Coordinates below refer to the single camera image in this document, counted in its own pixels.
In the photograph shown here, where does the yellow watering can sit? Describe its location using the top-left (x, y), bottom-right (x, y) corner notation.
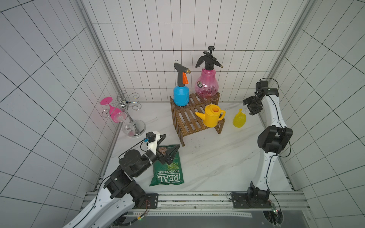
top-left (195, 104), bottom-right (226, 128)

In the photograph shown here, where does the blue spray bottle orange trigger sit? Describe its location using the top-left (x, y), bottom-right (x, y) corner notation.
top-left (174, 60), bottom-right (191, 107)

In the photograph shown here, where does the pink pressure sprayer bottle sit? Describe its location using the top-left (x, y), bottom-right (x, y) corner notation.
top-left (195, 46), bottom-right (223, 98)

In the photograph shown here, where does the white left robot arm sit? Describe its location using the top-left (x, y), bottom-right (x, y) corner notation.
top-left (65, 131), bottom-right (180, 228)

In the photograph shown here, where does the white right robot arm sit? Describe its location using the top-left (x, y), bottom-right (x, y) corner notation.
top-left (243, 78), bottom-right (293, 202)

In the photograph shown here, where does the green chips bag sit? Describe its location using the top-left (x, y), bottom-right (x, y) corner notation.
top-left (150, 145), bottom-right (184, 186)

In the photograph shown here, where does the yellow spray bottle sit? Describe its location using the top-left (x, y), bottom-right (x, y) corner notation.
top-left (233, 108), bottom-right (248, 128)

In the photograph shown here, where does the clear wine glass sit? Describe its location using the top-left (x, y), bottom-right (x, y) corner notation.
top-left (121, 121), bottom-right (136, 137)

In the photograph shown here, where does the pink wine glass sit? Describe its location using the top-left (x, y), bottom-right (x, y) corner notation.
top-left (100, 97), bottom-right (127, 123)

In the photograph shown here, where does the chrome wine glass rack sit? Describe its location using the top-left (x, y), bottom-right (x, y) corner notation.
top-left (103, 90), bottom-right (146, 138)

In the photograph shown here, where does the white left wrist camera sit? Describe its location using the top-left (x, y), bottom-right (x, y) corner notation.
top-left (146, 131), bottom-right (161, 154)

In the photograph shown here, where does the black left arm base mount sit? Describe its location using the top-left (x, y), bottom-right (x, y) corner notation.
top-left (133, 193), bottom-right (159, 209)

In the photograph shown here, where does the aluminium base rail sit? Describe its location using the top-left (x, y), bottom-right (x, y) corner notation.
top-left (83, 192), bottom-right (309, 216)

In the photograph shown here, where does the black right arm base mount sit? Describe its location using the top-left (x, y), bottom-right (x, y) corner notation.
top-left (228, 181), bottom-right (271, 209)

